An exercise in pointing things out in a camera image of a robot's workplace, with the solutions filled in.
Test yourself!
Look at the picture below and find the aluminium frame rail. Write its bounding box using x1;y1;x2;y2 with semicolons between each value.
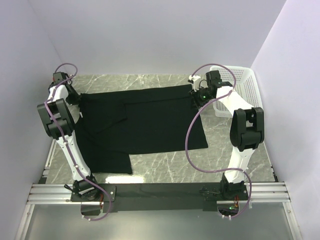
14;74;301;240

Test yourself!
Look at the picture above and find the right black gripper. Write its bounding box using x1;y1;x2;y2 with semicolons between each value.
188;85;214;111

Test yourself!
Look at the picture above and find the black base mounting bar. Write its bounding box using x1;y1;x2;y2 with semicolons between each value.
64;182;250;216

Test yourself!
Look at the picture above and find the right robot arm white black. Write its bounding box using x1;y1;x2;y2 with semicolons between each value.
188;70;265;200

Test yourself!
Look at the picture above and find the white plastic basket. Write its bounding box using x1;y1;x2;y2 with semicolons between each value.
213;65;263;118

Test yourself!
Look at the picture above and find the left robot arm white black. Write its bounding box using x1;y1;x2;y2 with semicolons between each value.
37;71;100;201

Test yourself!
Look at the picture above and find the black t shirt blue logo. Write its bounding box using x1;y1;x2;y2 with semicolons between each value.
75;84;208;174

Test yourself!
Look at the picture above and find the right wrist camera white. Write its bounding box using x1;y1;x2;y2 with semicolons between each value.
187;75;202;89

